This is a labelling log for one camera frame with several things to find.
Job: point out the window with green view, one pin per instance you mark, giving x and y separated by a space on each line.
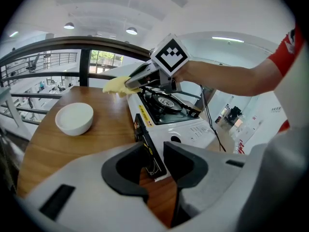
103 57

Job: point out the ceiling tube light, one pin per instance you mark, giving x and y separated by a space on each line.
228 39
13 34

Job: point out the person's red shirt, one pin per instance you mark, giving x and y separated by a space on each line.
287 54

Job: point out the white bowl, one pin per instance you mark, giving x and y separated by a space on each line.
74 120

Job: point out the dark pendant lamp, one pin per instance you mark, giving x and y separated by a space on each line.
69 26
131 31

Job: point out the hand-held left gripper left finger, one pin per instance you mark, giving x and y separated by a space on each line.
84 190

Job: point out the yellow cloth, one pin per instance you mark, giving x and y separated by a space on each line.
116 84

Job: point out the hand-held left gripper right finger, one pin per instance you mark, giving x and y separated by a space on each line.
205 178

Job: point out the white portable gas stove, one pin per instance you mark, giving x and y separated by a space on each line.
183 129

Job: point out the person's right forearm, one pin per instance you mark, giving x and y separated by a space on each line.
229 78

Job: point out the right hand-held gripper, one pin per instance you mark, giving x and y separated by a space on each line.
170 55

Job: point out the black office chair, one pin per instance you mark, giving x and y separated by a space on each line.
33 63

